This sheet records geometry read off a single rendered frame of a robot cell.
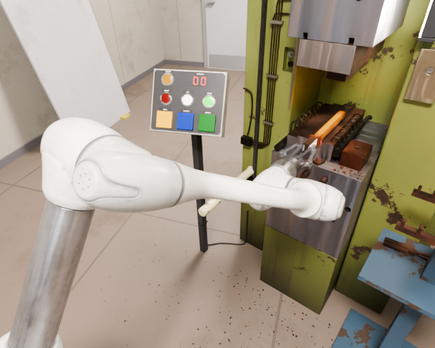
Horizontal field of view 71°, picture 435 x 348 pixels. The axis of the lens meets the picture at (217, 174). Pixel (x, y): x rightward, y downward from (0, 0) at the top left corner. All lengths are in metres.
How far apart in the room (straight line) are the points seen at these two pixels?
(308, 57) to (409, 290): 0.88
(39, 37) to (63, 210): 2.80
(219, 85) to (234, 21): 4.06
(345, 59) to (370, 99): 0.56
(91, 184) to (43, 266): 0.30
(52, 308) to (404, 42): 1.58
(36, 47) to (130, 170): 2.88
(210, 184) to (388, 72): 1.17
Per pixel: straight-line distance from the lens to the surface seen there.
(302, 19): 1.23
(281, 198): 0.79
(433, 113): 1.33
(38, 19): 3.46
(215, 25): 5.53
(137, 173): 0.53
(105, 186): 0.52
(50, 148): 0.69
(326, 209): 0.91
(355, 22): 1.16
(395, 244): 1.40
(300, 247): 1.61
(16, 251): 2.55
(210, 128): 1.37
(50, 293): 0.80
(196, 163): 1.65
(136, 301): 1.97
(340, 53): 1.19
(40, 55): 3.36
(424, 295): 1.30
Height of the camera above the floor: 1.61
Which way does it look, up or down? 35 degrees down
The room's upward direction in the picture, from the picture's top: 1 degrees counter-clockwise
